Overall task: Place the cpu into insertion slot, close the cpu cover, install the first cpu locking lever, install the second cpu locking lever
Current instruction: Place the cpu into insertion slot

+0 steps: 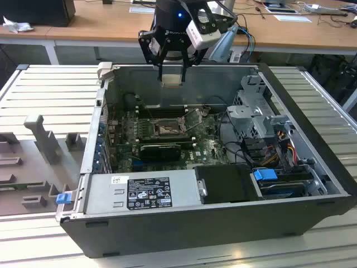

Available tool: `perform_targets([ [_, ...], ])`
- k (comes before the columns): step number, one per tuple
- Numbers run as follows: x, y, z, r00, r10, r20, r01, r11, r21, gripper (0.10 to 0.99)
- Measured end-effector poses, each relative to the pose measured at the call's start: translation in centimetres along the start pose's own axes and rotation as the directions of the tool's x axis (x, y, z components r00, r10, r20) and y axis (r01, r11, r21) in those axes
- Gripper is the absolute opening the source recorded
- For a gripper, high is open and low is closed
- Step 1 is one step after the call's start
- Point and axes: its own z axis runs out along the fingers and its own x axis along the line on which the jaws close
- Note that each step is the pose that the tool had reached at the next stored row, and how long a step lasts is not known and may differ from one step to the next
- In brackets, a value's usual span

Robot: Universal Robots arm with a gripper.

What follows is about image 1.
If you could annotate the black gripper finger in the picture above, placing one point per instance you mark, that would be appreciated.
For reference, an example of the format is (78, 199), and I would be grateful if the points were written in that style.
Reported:
(145, 50)
(183, 72)

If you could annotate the square silver CPU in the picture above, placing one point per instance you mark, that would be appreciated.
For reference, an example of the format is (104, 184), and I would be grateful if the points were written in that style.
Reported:
(171, 81)

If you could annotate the CPU socket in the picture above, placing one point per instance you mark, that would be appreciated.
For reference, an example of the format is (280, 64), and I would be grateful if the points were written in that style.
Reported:
(167, 129)

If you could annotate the wooden desk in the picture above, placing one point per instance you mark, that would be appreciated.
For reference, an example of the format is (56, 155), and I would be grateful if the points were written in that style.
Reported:
(111, 28)

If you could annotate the round coin battery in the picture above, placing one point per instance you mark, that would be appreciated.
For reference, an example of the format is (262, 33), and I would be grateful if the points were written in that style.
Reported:
(206, 112)

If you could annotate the pale blue teach pendant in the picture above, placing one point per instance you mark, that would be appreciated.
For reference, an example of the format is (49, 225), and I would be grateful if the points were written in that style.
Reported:
(223, 47)

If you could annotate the green motherboard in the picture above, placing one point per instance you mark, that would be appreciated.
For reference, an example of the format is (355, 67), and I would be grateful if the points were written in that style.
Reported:
(206, 145)

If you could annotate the metal drive cage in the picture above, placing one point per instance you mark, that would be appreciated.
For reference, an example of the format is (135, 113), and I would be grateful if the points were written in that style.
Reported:
(251, 114)

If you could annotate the black graphics card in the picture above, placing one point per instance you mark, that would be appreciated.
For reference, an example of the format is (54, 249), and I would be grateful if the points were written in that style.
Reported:
(160, 153)

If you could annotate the black box on desk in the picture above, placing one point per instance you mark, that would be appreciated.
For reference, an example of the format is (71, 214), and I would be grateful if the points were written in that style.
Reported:
(36, 11)

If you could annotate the white paper sheet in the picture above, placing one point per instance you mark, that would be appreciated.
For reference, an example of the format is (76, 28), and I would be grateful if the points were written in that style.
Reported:
(293, 18)

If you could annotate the crumpled white paper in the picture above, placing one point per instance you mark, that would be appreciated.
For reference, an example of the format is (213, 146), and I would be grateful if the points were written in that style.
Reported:
(18, 26)

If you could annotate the blue disk carrier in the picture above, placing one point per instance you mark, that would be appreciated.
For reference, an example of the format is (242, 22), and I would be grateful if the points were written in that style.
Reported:
(265, 174)

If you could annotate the grey parts rack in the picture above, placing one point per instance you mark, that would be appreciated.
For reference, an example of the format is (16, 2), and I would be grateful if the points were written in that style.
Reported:
(44, 139)

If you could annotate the grey power supply unit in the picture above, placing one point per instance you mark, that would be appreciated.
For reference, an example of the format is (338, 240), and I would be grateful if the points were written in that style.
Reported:
(103, 192)

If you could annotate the black open PC case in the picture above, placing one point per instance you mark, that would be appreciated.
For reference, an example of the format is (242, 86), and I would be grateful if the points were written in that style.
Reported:
(195, 231)

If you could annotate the blue plastic case latch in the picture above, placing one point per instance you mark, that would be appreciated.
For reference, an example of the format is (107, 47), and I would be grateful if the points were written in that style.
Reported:
(63, 199)

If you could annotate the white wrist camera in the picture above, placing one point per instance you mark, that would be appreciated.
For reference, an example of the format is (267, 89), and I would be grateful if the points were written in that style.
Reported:
(202, 36)

